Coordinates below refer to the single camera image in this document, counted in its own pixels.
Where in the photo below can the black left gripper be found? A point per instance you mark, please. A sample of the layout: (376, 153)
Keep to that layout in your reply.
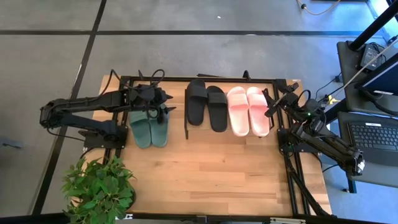
(147, 99)

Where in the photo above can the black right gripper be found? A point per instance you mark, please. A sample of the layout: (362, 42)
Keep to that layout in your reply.
(290, 100)

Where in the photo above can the pink rubber slide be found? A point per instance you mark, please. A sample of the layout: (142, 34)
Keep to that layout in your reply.
(258, 112)
(237, 112)

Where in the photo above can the black rubber slide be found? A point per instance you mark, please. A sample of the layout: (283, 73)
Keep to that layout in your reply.
(196, 102)
(217, 112)

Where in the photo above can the green rubber slide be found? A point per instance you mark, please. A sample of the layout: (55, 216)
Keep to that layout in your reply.
(159, 133)
(141, 133)

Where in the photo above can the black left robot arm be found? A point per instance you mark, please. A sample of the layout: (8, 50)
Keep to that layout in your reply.
(93, 101)

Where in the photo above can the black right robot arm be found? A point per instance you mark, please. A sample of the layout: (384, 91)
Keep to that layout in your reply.
(335, 146)

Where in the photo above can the wooden shelf with black legs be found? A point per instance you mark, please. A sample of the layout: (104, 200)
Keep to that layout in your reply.
(186, 133)

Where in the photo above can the black diagonal support beam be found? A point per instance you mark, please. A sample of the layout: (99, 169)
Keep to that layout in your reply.
(337, 109)

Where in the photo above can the dark grey computer desk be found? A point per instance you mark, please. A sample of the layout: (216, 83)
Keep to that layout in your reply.
(348, 77)

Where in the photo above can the black power adapter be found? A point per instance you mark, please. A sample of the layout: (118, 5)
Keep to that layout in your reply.
(368, 56)

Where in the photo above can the thin white rod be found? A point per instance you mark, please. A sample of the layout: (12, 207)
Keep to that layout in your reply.
(371, 63)

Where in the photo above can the dark computer monitor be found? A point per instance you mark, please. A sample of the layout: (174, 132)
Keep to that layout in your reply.
(385, 77)

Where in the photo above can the black computer keyboard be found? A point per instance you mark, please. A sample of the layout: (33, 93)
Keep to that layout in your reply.
(379, 143)

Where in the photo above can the green leafy potted plant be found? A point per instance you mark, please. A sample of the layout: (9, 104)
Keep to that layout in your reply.
(96, 189)

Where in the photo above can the black diagonal pole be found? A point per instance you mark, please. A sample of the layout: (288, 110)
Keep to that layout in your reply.
(373, 26)

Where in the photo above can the dark grey keyboard tray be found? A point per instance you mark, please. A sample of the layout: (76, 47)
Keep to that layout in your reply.
(373, 179)

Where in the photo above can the small dark floor object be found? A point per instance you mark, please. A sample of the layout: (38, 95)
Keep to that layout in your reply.
(12, 145)

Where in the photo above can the silver metal bracket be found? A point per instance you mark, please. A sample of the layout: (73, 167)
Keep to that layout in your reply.
(287, 221)

